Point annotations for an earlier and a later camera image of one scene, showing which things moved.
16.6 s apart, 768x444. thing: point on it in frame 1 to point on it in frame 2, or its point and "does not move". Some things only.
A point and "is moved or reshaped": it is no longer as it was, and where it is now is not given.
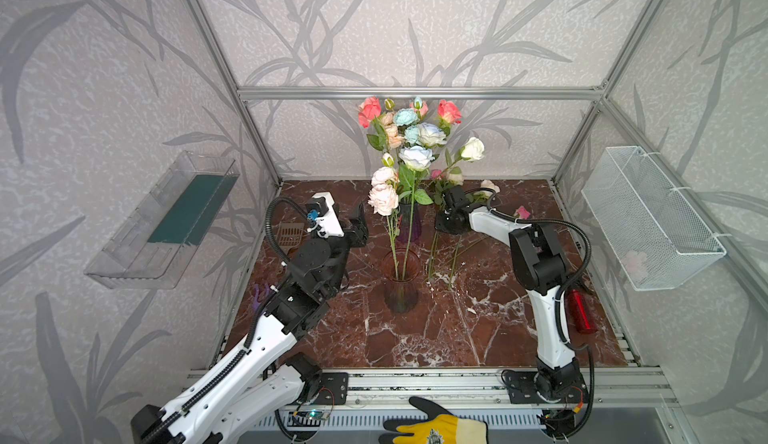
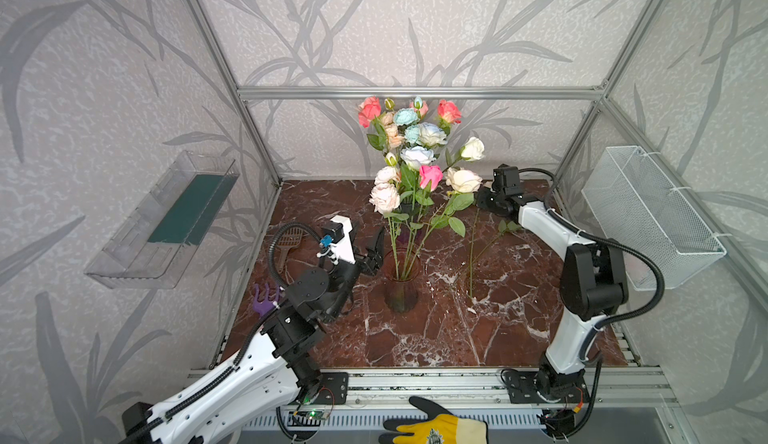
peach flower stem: [395, 140] does not move
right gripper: [450, 213] to [486, 199]
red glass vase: [401, 268] does not move
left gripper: [350, 234] to [360, 261]
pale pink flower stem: [385, 199] does not move
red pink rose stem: [370, 112] does not move
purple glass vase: [404, 223] is moved or reshaped
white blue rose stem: [431, 136] does not move
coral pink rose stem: [448, 115] does not move
